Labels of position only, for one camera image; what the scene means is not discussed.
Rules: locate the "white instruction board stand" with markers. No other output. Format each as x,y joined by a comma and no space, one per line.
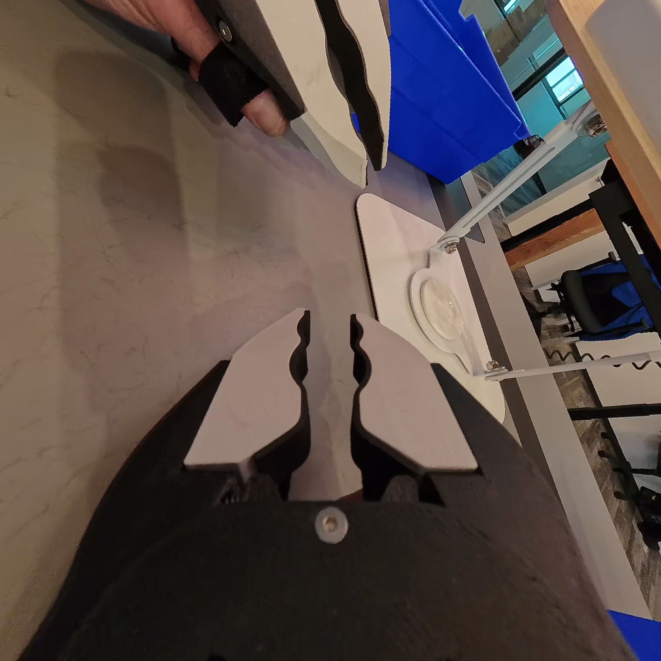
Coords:
439,304

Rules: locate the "black office chair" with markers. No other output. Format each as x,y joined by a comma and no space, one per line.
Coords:
583,294

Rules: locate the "blue cloth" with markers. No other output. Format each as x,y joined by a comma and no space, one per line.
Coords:
627,294

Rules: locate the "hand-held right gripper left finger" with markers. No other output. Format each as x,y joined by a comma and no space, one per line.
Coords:
242,413

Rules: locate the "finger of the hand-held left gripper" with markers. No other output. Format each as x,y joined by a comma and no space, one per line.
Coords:
372,51
310,77

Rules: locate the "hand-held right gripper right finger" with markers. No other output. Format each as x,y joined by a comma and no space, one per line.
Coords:
413,413

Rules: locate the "wooden desk with black legs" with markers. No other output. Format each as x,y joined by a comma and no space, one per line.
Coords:
557,237

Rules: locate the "person's left hand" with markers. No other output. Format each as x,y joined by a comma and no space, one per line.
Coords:
165,15

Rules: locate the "blue plastic bin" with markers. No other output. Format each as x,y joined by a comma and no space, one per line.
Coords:
640,643
439,103

